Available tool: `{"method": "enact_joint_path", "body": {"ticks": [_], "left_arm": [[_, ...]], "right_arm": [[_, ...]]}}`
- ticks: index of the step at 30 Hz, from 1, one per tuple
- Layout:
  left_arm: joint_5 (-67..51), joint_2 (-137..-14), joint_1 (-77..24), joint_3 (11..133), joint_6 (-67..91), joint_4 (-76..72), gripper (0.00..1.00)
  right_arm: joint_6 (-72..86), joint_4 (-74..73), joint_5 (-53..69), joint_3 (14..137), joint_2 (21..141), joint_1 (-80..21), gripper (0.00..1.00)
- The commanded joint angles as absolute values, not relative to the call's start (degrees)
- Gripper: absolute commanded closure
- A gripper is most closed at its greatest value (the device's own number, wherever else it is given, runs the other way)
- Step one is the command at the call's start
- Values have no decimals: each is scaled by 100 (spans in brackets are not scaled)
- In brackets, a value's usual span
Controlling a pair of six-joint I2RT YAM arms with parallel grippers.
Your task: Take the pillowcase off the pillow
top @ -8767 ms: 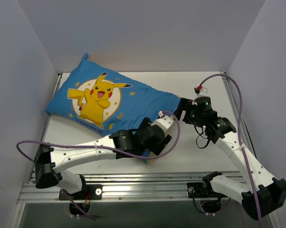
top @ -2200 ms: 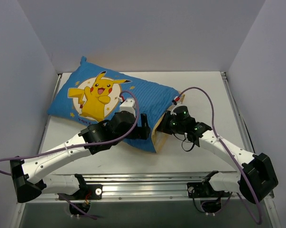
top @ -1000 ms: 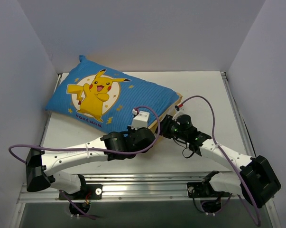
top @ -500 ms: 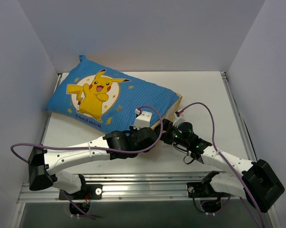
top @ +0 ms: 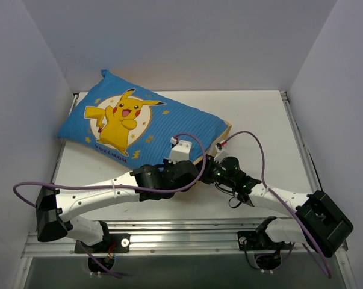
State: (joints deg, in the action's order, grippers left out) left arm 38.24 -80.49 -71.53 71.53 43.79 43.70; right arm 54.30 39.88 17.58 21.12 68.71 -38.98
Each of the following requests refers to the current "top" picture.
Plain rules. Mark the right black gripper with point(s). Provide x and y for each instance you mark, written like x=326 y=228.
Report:
x=209 y=170

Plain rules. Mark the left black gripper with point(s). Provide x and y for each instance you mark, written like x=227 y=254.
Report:
x=188 y=168

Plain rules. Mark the blue Pikachu pillowcase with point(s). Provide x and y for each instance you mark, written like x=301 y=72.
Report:
x=133 y=125

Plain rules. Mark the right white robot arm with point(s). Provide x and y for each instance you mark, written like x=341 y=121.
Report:
x=312 y=219

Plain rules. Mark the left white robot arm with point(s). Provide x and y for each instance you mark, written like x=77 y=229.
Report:
x=59 y=211

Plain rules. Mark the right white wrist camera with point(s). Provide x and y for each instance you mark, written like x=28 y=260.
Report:
x=221 y=151

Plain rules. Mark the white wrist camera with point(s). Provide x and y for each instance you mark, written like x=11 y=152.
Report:
x=180 y=150
x=221 y=151

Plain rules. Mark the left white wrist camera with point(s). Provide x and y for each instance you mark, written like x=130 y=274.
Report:
x=180 y=150

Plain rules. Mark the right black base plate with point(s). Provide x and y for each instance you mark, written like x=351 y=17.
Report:
x=252 y=240

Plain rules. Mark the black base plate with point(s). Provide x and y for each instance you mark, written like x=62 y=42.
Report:
x=117 y=243
x=252 y=240

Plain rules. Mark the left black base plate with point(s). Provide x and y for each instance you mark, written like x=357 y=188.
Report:
x=117 y=243

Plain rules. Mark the aluminium frame rail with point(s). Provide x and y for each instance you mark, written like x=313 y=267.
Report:
x=201 y=220

